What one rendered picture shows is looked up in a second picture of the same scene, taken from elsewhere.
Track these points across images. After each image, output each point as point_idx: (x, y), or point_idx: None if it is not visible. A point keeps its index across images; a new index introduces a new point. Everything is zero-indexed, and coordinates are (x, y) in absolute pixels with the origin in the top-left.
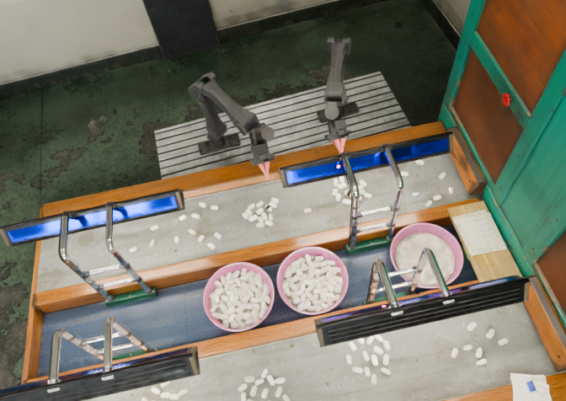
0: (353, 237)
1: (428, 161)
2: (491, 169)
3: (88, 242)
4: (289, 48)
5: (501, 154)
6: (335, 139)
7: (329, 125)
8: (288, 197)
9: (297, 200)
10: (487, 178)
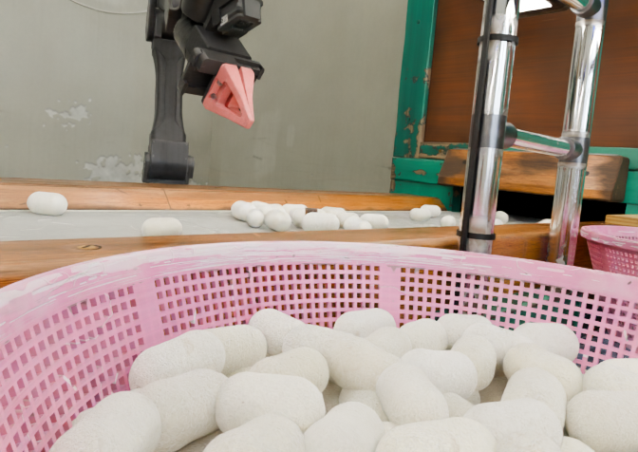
0: (494, 177)
1: (441, 216)
2: (615, 129)
3: None
4: None
5: (634, 56)
6: (225, 62)
7: (200, 31)
8: (38, 226)
9: (92, 229)
10: (619, 151)
